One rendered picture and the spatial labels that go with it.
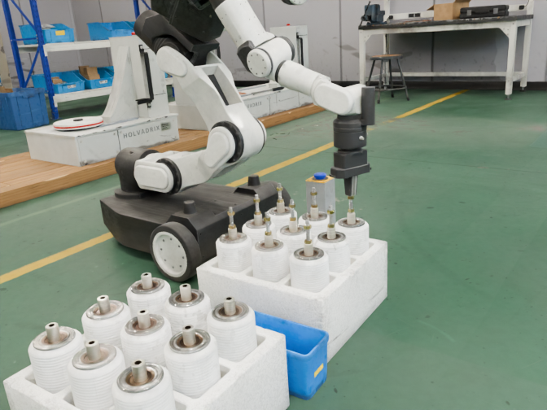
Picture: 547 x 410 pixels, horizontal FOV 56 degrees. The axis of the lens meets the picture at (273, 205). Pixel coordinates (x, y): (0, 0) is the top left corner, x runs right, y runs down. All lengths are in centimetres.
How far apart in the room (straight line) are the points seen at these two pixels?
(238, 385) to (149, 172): 116
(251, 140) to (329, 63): 541
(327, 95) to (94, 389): 85
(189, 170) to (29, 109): 397
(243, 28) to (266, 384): 91
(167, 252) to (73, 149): 164
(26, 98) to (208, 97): 409
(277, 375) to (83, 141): 241
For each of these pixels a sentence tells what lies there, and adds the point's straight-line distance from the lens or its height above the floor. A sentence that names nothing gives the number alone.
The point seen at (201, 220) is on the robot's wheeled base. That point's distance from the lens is 174.
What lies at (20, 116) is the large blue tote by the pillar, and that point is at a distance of 570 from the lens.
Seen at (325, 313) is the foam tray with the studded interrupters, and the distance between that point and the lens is 125.
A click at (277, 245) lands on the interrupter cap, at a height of 25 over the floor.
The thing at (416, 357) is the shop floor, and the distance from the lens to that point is 136.
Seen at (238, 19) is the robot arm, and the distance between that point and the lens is 148.
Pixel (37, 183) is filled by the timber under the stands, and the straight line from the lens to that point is 307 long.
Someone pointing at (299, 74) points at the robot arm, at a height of 66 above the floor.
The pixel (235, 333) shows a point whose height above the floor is 23.
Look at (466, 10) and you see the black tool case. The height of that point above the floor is 83.
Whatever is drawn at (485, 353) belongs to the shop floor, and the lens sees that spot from 141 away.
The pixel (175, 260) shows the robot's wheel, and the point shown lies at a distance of 176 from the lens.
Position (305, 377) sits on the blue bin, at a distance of 118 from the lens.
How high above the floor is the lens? 78
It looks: 19 degrees down
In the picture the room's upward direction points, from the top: 4 degrees counter-clockwise
